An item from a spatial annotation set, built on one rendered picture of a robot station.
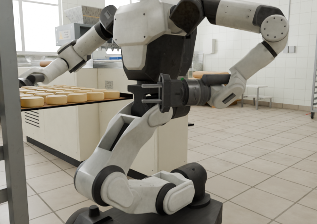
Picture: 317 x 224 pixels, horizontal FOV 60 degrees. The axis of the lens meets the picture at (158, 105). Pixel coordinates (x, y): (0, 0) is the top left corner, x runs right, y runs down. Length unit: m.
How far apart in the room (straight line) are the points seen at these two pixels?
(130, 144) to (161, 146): 0.87
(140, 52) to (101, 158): 0.41
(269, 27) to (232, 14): 0.12
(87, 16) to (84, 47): 1.05
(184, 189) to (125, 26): 0.74
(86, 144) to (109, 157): 1.37
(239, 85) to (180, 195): 0.59
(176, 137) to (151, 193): 0.88
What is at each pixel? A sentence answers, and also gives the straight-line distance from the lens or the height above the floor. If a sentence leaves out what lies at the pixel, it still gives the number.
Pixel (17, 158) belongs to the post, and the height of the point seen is 0.68.
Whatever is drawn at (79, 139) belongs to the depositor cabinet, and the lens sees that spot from 2.31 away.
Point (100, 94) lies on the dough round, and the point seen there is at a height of 0.79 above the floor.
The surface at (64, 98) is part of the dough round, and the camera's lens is 0.72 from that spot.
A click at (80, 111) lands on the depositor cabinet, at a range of 2.27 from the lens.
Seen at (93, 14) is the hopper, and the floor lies 1.27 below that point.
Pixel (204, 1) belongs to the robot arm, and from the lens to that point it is 0.97.
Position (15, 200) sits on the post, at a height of 0.60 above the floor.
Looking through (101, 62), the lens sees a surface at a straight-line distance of 2.30.
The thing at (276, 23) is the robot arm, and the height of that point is 0.99.
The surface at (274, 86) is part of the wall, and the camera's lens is 6.06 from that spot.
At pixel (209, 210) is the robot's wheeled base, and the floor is 0.17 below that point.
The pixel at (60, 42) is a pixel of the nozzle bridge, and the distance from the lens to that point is 2.45.
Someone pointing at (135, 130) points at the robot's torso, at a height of 0.63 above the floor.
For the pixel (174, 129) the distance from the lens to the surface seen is 1.98.
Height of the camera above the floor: 0.87
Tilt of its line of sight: 8 degrees down
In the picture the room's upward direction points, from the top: straight up
